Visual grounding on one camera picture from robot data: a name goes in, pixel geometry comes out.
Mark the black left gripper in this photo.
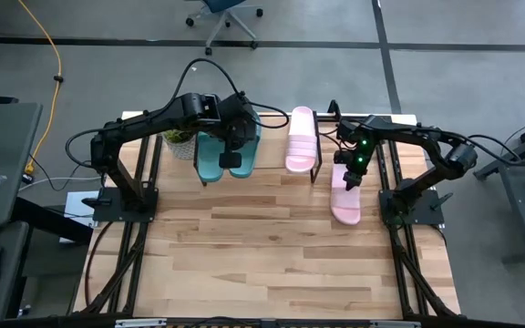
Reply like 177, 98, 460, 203
219, 93, 262, 155

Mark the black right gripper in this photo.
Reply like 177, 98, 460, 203
334, 149, 371, 192

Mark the pink foam slide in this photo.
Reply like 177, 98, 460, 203
329, 162, 363, 226
284, 106, 319, 175

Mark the green foam slide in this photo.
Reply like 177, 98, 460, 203
227, 118, 263, 179
196, 131, 228, 183

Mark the succulent in patterned white pot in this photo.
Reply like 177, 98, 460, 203
160, 128, 199, 161

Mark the blue office chair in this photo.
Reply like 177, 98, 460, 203
184, 0, 264, 56

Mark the dark metal stand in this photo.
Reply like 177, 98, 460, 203
473, 113, 525, 265

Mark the white board under base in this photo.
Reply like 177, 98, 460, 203
59, 190, 104, 245

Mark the black desk under mouse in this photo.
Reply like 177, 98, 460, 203
0, 221, 31, 323

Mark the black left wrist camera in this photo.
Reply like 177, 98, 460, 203
218, 152, 243, 169

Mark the wooden shelf with black frame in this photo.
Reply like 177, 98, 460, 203
192, 111, 324, 187

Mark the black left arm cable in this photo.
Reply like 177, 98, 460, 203
65, 57, 291, 170

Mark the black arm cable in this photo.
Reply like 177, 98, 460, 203
426, 127, 525, 166
65, 57, 291, 170

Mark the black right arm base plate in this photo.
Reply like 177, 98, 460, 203
378, 189, 447, 227

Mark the black aluminium table frame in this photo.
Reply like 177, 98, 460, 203
73, 111, 462, 320

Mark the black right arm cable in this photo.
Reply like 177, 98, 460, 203
426, 127, 525, 166

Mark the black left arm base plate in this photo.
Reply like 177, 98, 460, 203
92, 186, 160, 224

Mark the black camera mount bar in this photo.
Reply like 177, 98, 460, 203
0, 313, 525, 328

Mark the white floor cable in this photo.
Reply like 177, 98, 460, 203
19, 174, 104, 189

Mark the yellow cable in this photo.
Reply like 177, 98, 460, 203
15, 0, 63, 175

